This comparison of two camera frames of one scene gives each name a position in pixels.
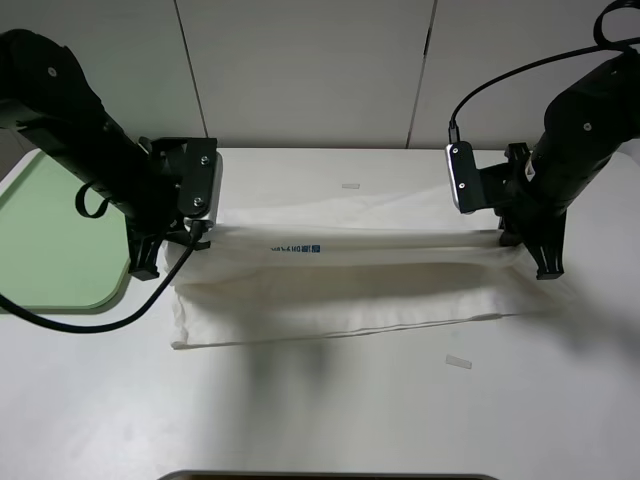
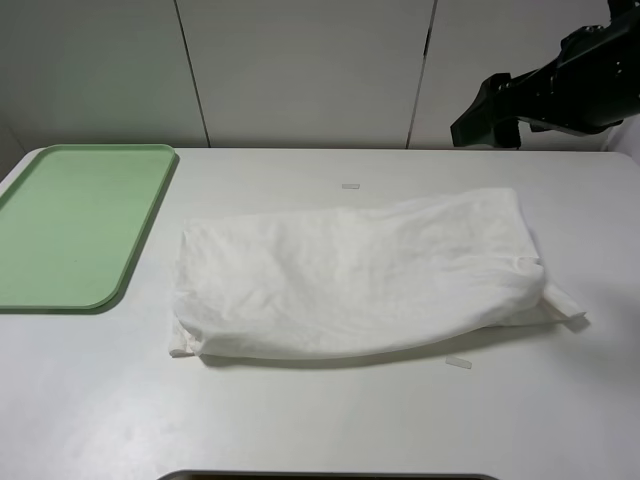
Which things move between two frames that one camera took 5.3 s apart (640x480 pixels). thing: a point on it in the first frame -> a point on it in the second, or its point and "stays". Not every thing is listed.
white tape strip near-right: [459, 362] stays
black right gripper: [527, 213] -> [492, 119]
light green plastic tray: [52, 255] stays
